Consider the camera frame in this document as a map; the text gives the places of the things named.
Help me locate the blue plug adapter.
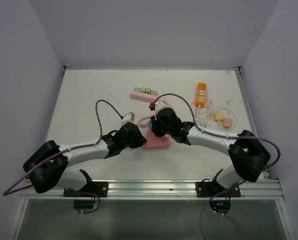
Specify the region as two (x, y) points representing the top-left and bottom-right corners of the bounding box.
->
(148, 120), (153, 129)

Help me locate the pink triangular socket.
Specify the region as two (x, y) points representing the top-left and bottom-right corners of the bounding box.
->
(143, 129), (171, 150)

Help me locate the brown cube plug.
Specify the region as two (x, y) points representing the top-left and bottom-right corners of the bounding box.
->
(150, 90), (158, 96)

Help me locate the green cube plug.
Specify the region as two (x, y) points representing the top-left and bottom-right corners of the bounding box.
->
(145, 87), (151, 95)

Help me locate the long pink power strip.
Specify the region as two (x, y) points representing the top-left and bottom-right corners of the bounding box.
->
(130, 90), (157, 103)

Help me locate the orange power strip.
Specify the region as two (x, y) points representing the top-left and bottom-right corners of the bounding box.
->
(195, 82), (207, 107)

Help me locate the yellow charger plug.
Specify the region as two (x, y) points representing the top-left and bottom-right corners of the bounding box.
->
(214, 112), (224, 123)

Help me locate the pink charger plug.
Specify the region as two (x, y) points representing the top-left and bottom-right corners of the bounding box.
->
(222, 118), (233, 130)

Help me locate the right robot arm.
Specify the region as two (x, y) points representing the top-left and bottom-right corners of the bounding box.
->
(149, 107), (271, 196)

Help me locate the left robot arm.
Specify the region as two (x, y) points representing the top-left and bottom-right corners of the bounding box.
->
(23, 122), (147, 197)

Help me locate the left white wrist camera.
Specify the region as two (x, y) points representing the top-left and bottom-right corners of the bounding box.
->
(121, 112), (135, 125)

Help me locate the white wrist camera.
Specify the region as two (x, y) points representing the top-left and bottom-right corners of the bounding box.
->
(149, 100), (166, 113)
(121, 112), (135, 125)

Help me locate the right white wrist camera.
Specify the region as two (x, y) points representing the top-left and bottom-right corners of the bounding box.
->
(149, 100), (166, 113)

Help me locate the pink thin cable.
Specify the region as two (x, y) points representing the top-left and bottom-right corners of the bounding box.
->
(189, 102), (214, 123)

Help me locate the yellow thin cable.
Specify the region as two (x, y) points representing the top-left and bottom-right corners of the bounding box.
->
(203, 98), (238, 131)

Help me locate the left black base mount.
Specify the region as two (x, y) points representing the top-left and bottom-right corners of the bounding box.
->
(63, 181), (109, 198)

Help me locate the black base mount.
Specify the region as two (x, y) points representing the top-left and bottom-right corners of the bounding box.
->
(63, 181), (109, 198)
(195, 179), (241, 198)

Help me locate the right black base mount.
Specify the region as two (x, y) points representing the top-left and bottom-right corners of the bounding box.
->
(195, 179), (241, 198)

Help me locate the right side rail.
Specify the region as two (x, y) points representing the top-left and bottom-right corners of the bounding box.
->
(235, 66), (272, 180)

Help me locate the aluminium front rail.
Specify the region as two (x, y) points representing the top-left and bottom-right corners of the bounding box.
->
(20, 178), (286, 201)

